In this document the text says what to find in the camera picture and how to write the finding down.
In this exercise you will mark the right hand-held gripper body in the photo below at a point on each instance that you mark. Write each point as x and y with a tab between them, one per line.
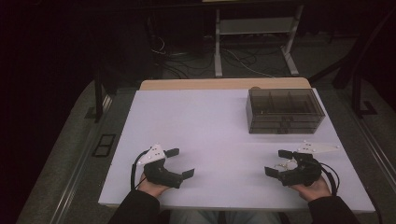
306	171

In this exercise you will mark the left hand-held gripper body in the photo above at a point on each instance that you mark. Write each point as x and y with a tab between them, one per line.
160	174

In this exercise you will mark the silver metal rings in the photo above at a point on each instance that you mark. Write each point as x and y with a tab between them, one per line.
281	165

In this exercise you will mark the smoky transparent drawer box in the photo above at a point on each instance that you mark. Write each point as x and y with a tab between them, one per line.
281	104

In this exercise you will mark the person's left hand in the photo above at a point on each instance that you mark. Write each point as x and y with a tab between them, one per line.
151	188

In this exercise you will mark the person's right hand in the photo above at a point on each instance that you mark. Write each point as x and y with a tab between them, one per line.
314	193

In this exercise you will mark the white table board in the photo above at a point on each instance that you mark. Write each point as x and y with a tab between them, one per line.
211	130

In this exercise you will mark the black metal stand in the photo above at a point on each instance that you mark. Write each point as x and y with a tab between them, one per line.
99	93
358	93

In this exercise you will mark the white metal stand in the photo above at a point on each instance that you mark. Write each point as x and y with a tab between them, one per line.
255	26

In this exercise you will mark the metal floor rail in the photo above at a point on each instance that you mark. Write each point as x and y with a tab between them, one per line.
373	149
77	174

